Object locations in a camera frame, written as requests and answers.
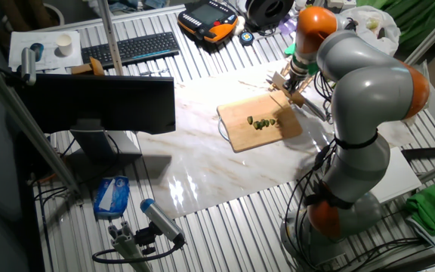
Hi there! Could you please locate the white paper sheet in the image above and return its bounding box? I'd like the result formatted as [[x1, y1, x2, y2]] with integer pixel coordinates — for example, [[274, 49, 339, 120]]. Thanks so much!
[[8, 29, 85, 73]]

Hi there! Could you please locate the steel cleaver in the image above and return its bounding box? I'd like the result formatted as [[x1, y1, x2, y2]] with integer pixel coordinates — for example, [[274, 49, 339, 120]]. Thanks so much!
[[271, 70, 330, 122]]

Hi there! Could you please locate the aluminium profile stub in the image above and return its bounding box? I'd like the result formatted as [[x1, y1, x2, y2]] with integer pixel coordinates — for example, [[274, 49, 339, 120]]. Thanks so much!
[[107, 221, 154, 272]]

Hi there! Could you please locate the white round bin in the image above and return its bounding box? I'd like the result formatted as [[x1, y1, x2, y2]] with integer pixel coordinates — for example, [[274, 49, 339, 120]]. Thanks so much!
[[43, 2, 66, 26]]

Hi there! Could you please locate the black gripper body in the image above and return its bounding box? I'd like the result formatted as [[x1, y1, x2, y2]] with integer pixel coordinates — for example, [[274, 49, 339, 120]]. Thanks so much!
[[283, 66, 309, 91]]

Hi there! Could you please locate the long aluminium bar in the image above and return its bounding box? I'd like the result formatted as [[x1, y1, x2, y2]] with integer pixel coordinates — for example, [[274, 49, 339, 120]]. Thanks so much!
[[406, 3, 435, 66]]

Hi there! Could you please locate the silver camera on pole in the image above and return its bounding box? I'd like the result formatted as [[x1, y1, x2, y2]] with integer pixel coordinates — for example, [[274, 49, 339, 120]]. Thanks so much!
[[20, 47, 37, 86]]

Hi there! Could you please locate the slanted aluminium frame bar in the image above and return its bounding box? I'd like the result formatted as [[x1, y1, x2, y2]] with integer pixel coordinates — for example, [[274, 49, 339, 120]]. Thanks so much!
[[0, 52, 81, 194]]

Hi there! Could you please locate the black camera cable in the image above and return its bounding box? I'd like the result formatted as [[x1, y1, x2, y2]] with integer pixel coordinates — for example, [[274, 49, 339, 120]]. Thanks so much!
[[91, 236, 187, 264]]

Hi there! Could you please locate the black computer monitor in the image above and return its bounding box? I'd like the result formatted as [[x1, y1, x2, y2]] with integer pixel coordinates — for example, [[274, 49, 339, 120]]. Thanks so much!
[[15, 73, 177, 164]]

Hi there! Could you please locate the white flat box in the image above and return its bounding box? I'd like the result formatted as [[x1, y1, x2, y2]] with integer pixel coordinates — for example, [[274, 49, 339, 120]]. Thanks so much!
[[372, 146, 423, 205]]

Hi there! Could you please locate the purple plastic bag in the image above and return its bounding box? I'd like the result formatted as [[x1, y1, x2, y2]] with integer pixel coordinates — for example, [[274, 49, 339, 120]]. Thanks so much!
[[277, 17, 298, 36]]

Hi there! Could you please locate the wooden cutting board, metal handle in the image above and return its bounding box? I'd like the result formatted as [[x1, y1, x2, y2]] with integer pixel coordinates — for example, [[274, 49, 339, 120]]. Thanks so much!
[[216, 89, 304, 153]]

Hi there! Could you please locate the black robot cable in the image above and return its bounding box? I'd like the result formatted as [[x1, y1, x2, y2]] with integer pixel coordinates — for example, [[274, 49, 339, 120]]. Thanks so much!
[[283, 139, 338, 265]]

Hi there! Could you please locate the blue tissue pack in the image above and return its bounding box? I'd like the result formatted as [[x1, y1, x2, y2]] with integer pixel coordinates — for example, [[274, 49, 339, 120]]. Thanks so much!
[[93, 175, 131, 220]]

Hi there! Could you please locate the orange and black teach pendant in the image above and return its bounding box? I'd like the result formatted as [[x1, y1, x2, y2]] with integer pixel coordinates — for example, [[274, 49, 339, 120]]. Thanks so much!
[[177, 0, 239, 44]]

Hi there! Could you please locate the brown cardboard piece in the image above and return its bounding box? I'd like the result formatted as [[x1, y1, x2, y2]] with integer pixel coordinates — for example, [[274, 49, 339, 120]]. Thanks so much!
[[71, 56, 106, 76]]

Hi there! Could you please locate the white paper cup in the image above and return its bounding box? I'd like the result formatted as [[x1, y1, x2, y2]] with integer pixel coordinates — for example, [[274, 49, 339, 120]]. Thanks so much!
[[56, 33, 74, 57]]

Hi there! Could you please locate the green wrist mount plate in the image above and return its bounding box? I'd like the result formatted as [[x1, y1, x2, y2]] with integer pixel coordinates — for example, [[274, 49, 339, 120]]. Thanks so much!
[[283, 42, 320, 76]]

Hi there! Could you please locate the black keyboard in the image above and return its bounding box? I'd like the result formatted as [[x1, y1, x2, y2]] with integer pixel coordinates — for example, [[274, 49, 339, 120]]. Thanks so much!
[[80, 31, 181, 70]]

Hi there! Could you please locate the dark blue mouse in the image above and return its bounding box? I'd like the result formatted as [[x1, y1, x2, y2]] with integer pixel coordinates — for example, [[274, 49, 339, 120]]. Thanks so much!
[[29, 42, 45, 63]]

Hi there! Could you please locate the green curtain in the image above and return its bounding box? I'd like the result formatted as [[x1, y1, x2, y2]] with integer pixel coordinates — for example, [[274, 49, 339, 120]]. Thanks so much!
[[356, 0, 435, 54]]

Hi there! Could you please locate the green cloth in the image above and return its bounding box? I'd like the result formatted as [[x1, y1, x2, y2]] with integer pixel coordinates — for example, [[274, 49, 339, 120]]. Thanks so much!
[[404, 177, 435, 237]]

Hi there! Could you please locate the wooden peg knife rack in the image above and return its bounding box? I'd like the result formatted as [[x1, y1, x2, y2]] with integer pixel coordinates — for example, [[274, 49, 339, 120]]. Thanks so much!
[[267, 62, 315, 94]]

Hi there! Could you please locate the white plastic bag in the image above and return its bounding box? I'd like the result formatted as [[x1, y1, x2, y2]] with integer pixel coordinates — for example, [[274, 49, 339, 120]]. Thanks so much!
[[340, 5, 402, 57]]

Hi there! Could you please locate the black flat bar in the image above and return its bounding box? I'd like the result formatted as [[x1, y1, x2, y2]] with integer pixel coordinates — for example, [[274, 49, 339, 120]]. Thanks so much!
[[401, 146, 435, 162]]

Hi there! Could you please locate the silver camera with blue cap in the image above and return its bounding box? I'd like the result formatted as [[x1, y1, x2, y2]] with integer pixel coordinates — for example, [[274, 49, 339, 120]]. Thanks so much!
[[140, 198, 187, 245]]

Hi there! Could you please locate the upright aluminium post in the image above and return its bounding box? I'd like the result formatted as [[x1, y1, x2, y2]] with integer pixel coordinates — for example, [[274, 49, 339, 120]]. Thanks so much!
[[96, 0, 125, 76]]

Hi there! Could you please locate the black wrist cable bundle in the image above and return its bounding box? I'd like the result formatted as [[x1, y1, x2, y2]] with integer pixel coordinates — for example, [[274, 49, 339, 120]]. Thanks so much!
[[313, 71, 334, 124]]

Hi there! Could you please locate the white rounded toy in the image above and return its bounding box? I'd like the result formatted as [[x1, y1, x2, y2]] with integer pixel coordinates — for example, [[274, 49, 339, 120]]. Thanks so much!
[[233, 15, 246, 36]]

